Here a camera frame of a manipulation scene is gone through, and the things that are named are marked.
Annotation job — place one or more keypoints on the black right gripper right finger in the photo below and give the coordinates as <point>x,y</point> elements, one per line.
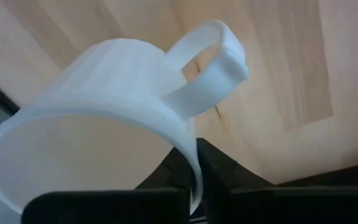
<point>259,205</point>

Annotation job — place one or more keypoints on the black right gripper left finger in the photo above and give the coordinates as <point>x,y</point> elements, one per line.
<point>110,207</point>

